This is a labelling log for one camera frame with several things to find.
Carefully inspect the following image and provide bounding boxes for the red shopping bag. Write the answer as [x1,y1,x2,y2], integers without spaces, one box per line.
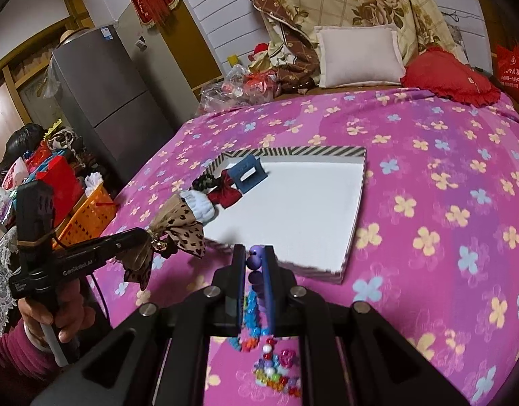
[494,42,519,106]

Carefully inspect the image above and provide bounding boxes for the yellow capped bottle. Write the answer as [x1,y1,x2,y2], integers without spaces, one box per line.
[228,54,249,77]

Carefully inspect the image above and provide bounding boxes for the multicoloured bead bracelet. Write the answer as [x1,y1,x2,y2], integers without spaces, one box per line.
[253,338,302,396]

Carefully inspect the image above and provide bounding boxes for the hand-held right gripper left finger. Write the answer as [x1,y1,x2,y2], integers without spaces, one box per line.
[29,244,247,406]

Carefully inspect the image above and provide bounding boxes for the striped box with white inside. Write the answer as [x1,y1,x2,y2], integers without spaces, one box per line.
[199,146,368,284]

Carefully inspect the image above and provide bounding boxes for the blue hair clip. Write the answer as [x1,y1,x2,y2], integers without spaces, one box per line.
[230,155,268,193]

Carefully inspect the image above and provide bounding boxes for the black cable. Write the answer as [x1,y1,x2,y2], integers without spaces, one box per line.
[88,271,113,331]

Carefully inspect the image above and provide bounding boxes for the straw hat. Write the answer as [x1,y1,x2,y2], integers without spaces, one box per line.
[58,27,91,46]

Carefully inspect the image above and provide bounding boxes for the purple bead necklace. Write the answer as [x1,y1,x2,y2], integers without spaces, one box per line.
[244,243,268,331]

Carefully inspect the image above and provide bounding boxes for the clear plastic bags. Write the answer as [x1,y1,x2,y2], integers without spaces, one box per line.
[199,65,281,115]

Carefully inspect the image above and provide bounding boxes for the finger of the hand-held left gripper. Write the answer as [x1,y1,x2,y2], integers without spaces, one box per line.
[103,227,152,260]

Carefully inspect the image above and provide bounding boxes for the red gift bag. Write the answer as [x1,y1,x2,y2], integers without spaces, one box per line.
[34,156,85,216]

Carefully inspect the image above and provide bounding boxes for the red bow hair clip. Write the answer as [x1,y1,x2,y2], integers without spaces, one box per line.
[209,171,243,209]

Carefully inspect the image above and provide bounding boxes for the leopard print bow hair tie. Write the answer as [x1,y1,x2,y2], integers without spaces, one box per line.
[123,197,207,290]

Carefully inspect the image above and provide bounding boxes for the white fluffy scrunchie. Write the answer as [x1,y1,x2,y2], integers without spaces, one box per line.
[179,189,220,227]

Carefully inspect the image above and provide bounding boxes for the red and white doll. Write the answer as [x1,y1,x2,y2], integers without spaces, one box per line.
[247,42,270,72]

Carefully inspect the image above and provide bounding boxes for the white pillow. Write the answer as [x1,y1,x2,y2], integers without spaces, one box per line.
[314,24,406,89]

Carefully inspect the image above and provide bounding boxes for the orange plastic basket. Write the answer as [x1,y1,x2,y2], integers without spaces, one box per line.
[52,182,118,250]

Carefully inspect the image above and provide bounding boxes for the brown patterned quilt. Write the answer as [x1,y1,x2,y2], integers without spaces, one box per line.
[263,19,323,94]

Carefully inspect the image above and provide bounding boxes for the blue bead necklace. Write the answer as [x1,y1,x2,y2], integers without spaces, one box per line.
[232,288,268,352]

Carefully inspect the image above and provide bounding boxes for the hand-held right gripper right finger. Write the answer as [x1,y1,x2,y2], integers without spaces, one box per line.
[261,246,471,406]

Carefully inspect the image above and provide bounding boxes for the grey refrigerator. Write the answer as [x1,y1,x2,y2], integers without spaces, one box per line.
[51,21,175,174]

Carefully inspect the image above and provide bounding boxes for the person's left forearm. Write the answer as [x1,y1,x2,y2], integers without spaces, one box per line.
[0,325,80,406]

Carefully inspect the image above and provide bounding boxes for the person's left hand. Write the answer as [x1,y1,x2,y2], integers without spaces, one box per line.
[20,279,95,345]

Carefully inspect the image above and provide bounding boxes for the white lace cloth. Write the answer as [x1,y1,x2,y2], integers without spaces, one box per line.
[0,220,21,339]

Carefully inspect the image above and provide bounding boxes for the red ruffled pillow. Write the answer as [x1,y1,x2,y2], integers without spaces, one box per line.
[401,46,501,108]

